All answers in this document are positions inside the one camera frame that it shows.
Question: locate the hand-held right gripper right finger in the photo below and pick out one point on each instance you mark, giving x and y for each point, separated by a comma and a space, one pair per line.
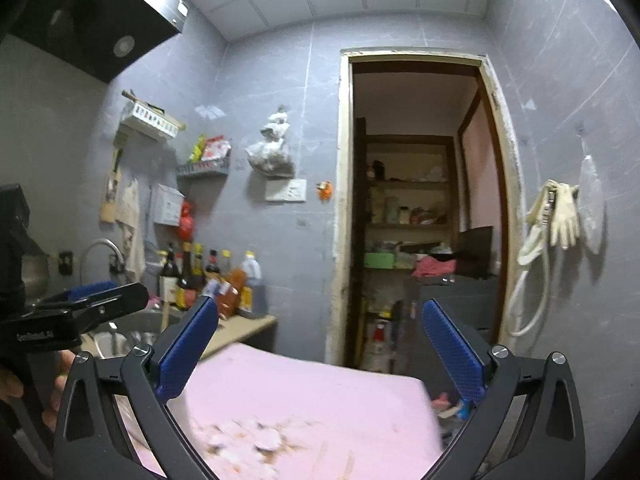
452, 350

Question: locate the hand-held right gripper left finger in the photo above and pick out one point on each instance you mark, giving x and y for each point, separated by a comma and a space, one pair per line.
187, 350

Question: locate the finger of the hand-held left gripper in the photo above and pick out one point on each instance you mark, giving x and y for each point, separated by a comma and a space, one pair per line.
92, 289
115, 302

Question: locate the person's left hand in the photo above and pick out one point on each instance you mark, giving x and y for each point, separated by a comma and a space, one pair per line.
57, 390

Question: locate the metal sink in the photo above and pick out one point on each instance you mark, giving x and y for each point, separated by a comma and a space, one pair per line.
135, 330

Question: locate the metal faucet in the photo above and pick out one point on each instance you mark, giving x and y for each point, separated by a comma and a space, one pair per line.
100, 245

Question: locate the grey refrigerator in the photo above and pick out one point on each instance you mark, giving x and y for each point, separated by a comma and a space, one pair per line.
450, 305

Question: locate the pink bottle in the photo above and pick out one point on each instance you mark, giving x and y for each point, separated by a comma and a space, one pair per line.
441, 402

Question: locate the beige kitchen counter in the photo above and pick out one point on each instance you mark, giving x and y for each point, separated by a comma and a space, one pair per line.
240, 330

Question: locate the dark wine bottle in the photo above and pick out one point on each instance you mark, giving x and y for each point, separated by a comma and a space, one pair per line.
169, 280

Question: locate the blue packet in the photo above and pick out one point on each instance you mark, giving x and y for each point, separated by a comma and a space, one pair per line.
466, 408

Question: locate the dark sauce bottle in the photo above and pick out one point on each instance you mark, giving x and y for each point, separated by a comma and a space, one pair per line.
186, 285

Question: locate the orange seasoning packet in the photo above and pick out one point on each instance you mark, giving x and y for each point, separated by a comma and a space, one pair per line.
235, 295

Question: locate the red cap bottle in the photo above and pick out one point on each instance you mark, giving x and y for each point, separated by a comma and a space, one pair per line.
377, 345

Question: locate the hanging dish towel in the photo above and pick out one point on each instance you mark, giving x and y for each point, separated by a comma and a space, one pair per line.
131, 220

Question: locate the pink cloth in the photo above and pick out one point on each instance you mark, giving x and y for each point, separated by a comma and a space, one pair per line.
434, 266

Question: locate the yellow cap sauce bottle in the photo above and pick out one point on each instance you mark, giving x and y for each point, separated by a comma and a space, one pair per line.
198, 262

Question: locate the cooking oil jug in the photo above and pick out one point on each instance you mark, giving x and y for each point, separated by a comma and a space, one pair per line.
252, 290

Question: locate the red label sauce bottle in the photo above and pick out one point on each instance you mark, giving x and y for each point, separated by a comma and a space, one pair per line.
212, 265

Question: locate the wooden cutting board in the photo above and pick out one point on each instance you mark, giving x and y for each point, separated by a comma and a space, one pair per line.
110, 200

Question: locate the clear glass bottle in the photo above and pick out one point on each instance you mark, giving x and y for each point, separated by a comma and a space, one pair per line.
226, 262

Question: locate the black monitor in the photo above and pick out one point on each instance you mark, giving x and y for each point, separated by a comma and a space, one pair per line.
475, 255

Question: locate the red plastic bag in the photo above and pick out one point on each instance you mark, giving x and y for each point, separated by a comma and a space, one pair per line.
187, 222

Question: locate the green box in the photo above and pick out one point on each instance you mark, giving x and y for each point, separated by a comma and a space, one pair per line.
379, 260

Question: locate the pink floral tablecloth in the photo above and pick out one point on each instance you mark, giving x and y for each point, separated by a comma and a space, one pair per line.
320, 400

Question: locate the wooden storage shelf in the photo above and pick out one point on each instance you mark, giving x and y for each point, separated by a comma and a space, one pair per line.
410, 185

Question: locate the cream rubber gloves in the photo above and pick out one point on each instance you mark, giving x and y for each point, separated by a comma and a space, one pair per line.
562, 215

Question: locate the snack packets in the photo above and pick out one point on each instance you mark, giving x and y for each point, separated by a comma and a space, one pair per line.
215, 149

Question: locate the white mesh bag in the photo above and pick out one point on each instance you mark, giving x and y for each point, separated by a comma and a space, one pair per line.
592, 205

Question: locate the orange plug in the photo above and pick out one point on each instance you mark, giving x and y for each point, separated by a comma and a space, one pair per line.
324, 189

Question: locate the hanging clear plastic bag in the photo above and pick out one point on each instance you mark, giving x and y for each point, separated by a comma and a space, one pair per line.
270, 157

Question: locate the black range hood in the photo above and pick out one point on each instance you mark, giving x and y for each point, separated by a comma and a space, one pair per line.
95, 15

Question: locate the black wall outlet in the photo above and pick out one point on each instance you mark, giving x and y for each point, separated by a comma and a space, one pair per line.
65, 262

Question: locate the white wall box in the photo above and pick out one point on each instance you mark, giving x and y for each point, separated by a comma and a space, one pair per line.
167, 205

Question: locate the white wall basket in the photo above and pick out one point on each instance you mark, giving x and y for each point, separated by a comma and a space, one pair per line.
150, 122

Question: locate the white wall switch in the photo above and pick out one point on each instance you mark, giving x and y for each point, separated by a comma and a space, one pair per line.
286, 190

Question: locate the worn door frame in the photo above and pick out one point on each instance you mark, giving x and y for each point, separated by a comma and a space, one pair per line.
507, 160

